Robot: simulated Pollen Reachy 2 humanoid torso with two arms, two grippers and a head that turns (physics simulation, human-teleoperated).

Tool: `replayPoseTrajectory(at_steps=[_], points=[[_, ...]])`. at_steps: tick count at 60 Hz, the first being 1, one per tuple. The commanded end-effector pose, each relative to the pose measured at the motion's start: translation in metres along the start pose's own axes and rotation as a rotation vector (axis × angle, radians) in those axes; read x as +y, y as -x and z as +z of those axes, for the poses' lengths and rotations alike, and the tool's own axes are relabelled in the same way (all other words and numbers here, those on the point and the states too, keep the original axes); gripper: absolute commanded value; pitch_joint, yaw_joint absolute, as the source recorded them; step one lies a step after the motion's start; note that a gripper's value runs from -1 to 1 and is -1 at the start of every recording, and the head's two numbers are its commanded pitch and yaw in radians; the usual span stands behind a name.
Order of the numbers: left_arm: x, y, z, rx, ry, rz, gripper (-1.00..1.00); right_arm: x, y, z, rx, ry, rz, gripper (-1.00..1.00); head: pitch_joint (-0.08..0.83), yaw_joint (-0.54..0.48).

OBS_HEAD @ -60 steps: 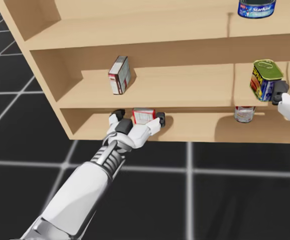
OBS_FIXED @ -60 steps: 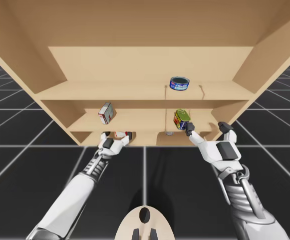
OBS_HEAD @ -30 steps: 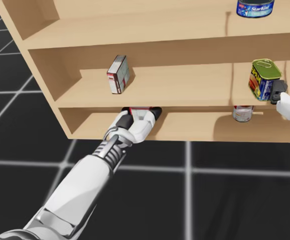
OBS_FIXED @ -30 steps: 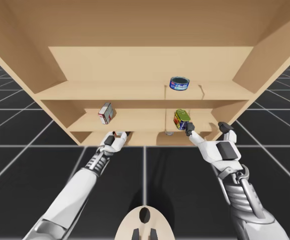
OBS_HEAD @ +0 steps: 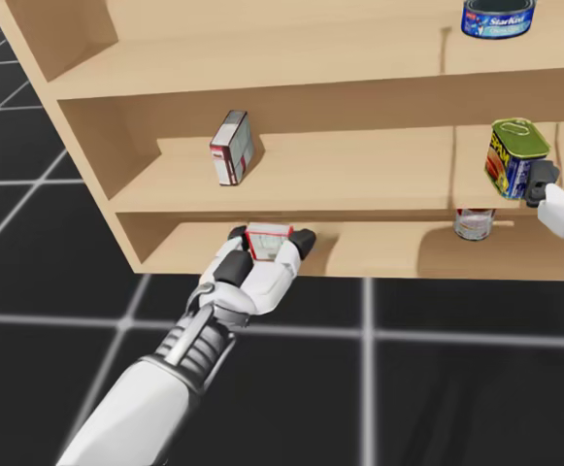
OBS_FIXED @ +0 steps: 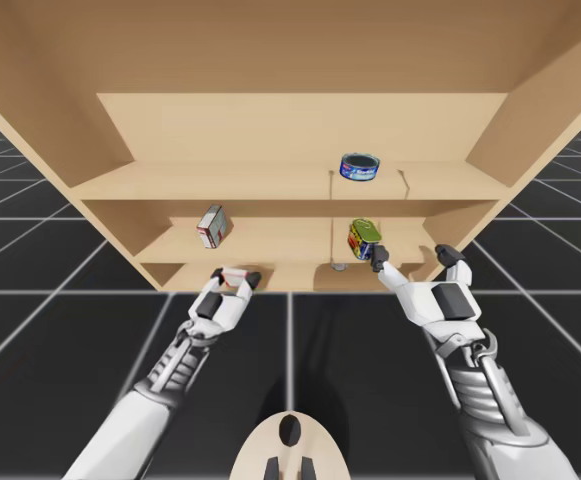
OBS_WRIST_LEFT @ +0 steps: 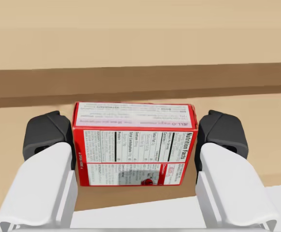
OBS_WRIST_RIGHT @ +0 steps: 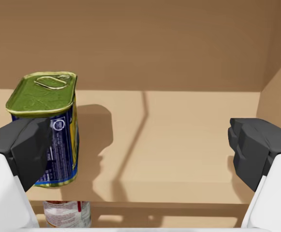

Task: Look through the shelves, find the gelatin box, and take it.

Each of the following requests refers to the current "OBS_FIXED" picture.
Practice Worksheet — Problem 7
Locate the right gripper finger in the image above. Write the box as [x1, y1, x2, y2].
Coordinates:
[434, 243, 473, 287]
[370, 243, 414, 301]

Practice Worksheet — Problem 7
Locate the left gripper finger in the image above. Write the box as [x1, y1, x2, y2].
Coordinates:
[201, 268, 227, 297]
[238, 271, 263, 302]

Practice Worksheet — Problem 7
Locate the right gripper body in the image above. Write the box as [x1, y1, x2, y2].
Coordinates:
[400, 279, 482, 330]

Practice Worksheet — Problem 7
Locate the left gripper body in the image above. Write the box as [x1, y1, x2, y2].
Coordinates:
[188, 288, 249, 337]

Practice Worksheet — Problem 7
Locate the green and blue rectangular can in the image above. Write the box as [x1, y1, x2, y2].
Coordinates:
[347, 217, 383, 263]

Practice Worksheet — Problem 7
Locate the red and white carton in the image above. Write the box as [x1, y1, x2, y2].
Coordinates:
[195, 203, 231, 250]

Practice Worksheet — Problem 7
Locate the blue flat can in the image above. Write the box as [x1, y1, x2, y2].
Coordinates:
[339, 153, 384, 185]

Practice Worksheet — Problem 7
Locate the tan robot part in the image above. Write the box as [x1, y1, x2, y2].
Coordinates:
[229, 409, 349, 480]

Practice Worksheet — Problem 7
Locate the pale wooden shelf unit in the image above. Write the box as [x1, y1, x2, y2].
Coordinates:
[0, 0, 581, 293]

